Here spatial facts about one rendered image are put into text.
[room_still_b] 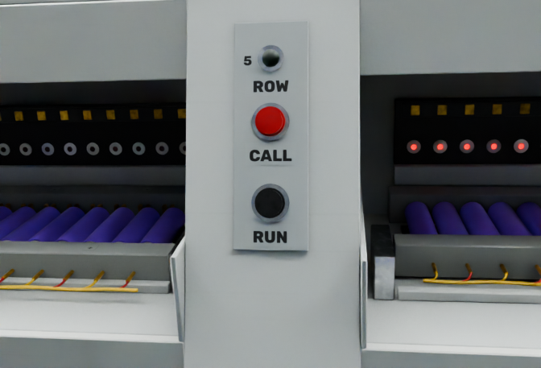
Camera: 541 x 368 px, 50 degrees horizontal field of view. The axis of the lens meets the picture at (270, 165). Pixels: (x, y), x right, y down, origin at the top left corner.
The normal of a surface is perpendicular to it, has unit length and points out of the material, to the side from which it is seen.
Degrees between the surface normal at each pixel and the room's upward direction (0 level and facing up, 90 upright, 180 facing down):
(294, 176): 90
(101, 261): 109
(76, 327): 19
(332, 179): 90
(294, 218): 90
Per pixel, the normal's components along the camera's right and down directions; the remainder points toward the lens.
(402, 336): -0.04, -0.96
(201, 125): -0.13, -0.04
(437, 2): -0.12, 0.29
